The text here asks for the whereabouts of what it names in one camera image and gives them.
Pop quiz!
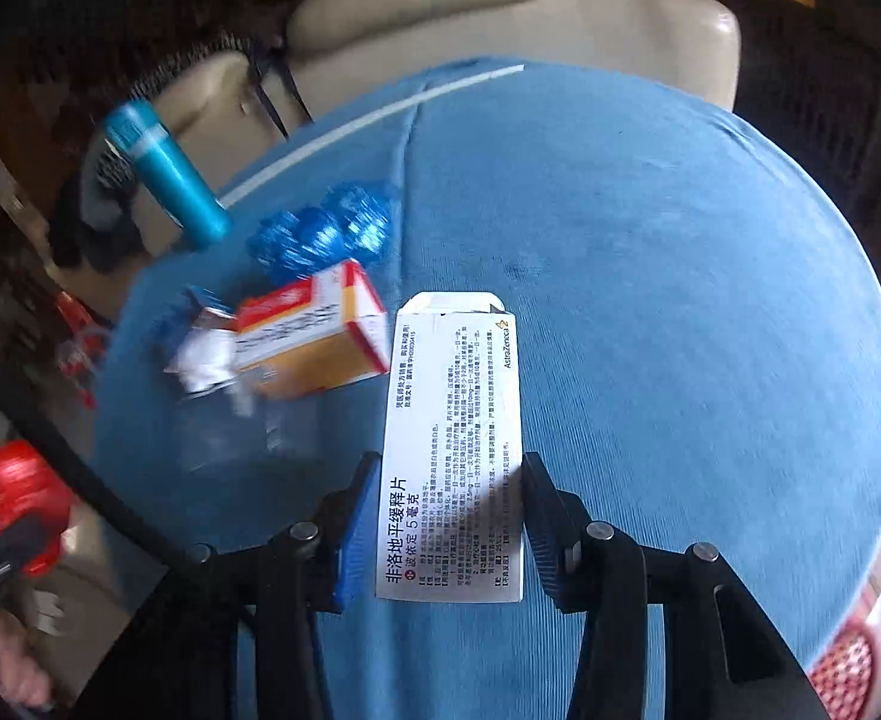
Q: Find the white medicine box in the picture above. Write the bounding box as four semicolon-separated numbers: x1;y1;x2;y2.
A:
376;293;523;605

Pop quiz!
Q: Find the blue plastic bag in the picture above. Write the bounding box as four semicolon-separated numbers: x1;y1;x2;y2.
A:
247;181;398;286

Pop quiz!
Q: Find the red mesh trash basket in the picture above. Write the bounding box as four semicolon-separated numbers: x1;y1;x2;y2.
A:
808;587;880;720

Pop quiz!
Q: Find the clear plastic bag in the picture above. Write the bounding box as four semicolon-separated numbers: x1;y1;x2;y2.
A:
173;387;319;473

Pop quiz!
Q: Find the white crumpled wrapper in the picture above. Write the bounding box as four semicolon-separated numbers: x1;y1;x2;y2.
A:
152;286;237;397

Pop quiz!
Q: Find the orange red medicine box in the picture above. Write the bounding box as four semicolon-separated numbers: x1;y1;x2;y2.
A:
234;260;390;400

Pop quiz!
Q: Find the red toy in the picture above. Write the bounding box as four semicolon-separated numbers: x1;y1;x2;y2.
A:
0;439;74;578

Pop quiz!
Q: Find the blue tablecloth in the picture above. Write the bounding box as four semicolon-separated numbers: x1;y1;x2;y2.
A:
92;59;881;718

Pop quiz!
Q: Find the teal thermos bottle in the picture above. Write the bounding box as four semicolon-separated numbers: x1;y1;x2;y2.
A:
104;99;230;250

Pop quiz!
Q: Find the white stick on table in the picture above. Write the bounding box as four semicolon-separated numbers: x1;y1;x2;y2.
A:
221;64;525;208

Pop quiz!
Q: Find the cream leather sofa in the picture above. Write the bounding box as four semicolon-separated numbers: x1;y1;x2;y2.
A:
154;0;740;188

